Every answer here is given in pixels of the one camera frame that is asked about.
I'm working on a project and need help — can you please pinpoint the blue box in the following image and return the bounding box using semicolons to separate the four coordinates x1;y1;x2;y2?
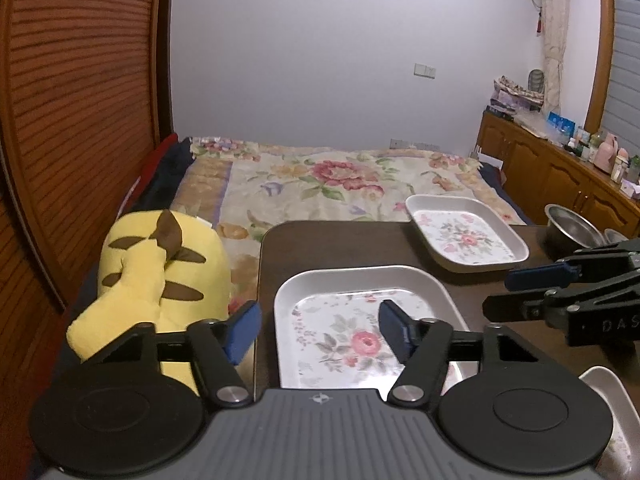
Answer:
547;111;576;133

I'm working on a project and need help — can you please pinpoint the window with grey blind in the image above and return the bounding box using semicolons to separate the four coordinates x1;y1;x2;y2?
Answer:
585;0;640;162

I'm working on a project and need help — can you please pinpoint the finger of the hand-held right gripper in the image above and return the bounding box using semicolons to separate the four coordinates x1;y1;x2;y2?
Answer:
482;280;640;330
506;239;640;292

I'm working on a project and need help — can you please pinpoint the small floral rectangular plate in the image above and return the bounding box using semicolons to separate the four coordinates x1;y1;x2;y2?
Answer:
405;194;530;273

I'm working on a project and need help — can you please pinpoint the red cloth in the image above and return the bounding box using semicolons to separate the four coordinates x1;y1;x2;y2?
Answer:
120;132;180;218

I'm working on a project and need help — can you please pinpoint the small steel bowl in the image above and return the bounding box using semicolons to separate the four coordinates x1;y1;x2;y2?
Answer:
544;204;604;261

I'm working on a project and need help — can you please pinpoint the cream lace curtain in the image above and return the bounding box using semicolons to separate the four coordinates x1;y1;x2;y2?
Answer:
536;0;574;122

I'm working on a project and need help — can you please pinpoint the yellow striped plush toy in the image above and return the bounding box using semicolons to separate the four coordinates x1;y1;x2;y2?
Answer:
66;209;233;397

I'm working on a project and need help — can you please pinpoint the navy blue bed sheet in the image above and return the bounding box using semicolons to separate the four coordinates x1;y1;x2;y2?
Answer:
475;162;533;227

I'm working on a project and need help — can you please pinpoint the dark navy cloth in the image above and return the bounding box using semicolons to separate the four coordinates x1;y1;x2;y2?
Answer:
142;137;197;213

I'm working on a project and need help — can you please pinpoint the wooden cabinet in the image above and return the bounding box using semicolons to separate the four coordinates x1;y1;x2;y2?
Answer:
474;110;640;242

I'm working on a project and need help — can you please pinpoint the floral bed blanket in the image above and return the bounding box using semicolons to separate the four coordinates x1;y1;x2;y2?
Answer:
170;136;531;313

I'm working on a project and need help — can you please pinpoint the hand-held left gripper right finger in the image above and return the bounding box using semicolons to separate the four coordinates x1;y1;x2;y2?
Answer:
378;300;553;407

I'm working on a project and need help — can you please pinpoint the medium floral rectangular plate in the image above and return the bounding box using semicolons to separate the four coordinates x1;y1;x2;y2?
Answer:
577;366;640;480

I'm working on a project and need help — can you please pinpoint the pink bottle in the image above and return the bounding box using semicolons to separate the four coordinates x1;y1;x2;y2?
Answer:
595;132;622;175

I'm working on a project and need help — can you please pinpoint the wooden louvered wardrobe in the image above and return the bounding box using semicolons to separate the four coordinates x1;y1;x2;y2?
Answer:
0;0;177;480

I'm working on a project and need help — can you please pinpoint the large floral rectangular plate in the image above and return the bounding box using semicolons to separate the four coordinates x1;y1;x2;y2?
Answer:
274;265;481;391

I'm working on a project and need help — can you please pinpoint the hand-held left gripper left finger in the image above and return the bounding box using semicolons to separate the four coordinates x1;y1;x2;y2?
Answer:
82;301;262;407

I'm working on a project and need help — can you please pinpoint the clear plastic bag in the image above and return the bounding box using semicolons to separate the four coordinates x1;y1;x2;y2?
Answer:
515;112;553;139

